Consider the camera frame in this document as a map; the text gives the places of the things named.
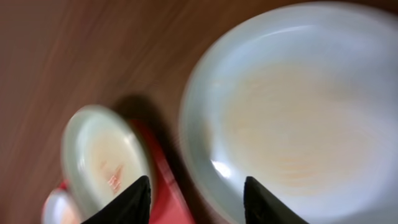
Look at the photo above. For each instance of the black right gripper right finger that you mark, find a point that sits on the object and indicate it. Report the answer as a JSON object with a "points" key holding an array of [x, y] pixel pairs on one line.
{"points": [[262, 207]]}

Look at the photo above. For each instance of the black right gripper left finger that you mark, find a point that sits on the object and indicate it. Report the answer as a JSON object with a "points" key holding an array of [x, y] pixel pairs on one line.
{"points": [[132, 206]]}

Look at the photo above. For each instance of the white plate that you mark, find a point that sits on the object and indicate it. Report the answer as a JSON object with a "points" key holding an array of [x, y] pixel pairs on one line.
{"points": [[102, 155]]}

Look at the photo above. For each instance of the white plate dotted sauce streak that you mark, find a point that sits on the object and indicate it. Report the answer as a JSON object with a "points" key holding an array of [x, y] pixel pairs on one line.
{"points": [[60, 208]]}

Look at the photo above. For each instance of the white plate front smeared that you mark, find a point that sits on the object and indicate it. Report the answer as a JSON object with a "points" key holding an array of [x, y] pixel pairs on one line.
{"points": [[304, 99]]}

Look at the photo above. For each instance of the red serving tray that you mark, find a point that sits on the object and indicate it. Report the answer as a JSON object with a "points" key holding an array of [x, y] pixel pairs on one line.
{"points": [[168, 204]]}

